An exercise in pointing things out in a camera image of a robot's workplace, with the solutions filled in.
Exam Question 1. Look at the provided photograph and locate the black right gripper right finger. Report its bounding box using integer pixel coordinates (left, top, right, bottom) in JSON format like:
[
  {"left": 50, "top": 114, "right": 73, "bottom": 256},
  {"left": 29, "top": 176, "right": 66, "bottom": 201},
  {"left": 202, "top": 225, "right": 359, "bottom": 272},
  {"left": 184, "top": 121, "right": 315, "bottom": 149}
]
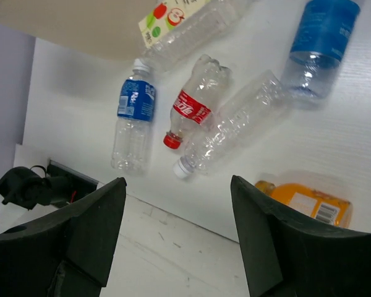
[{"left": 231, "top": 176, "right": 371, "bottom": 296}]

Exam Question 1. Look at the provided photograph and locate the orange juice bottle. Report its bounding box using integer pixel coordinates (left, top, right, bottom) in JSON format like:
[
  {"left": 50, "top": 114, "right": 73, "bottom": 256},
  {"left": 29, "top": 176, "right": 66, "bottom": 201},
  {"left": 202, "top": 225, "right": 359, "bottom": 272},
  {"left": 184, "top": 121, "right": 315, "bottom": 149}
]
[{"left": 255, "top": 180, "right": 353, "bottom": 228}]

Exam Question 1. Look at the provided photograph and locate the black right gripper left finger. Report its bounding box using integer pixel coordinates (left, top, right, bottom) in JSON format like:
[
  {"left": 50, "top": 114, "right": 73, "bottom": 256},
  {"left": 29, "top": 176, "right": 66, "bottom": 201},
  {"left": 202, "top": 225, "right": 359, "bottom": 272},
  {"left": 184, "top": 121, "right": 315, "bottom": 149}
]
[{"left": 0, "top": 178, "right": 127, "bottom": 296}]

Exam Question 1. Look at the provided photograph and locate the blue label water bottle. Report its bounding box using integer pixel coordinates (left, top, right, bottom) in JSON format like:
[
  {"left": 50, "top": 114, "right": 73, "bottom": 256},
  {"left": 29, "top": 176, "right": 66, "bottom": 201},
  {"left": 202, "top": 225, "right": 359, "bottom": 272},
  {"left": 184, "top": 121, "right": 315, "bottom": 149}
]
[{"left": 111, "top": 59, "right": 156, "bottom": 176}]

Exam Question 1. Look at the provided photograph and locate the beige plastic bin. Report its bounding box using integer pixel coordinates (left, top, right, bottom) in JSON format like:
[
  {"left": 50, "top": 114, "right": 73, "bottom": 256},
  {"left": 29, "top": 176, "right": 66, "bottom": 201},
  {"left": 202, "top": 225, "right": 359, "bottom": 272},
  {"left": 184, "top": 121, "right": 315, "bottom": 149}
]
[{"left": 0, "top": 0, "right": 157, "bottom": 60}]

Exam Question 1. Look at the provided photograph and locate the red label cola bottle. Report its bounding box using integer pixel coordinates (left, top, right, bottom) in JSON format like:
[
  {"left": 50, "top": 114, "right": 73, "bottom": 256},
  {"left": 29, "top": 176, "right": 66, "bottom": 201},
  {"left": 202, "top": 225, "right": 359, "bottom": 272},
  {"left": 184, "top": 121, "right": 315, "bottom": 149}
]
[{"left": 163, "top": 54, "right": 232, "bottom": 150}]

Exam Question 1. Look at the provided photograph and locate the clear unlabelled plastic bottle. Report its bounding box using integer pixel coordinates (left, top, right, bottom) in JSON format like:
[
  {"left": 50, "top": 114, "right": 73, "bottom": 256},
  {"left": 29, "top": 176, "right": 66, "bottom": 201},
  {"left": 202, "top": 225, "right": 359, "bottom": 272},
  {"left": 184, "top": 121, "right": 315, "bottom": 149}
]
[{"left": 173, "top": 70, "right": 292, "bottom": 179}]

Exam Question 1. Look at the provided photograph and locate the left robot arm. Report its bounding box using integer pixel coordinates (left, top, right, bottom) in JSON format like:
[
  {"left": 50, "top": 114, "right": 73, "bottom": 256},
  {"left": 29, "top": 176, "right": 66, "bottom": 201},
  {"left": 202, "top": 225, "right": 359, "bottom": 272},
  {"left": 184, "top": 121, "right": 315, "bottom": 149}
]
[{"left": 0, "top": 166, "right": 127, "bottom": 296}]

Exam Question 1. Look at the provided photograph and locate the fruit label clear bottle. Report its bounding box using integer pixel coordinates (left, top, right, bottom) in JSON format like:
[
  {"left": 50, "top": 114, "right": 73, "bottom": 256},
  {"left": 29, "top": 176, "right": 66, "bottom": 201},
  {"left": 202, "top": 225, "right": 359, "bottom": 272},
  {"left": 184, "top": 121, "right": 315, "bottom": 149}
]
[{"left": 139, "top": 1, "right": 252, "bottom": 72}]

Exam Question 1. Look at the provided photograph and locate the large blue label bottle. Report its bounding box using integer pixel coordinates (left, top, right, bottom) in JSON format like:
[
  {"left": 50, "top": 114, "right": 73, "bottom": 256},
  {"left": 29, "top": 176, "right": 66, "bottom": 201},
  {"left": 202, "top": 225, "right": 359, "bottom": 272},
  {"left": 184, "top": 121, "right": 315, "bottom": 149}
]
[{"left": 281, "top": 0, "right": 364, "bottom": 101}]

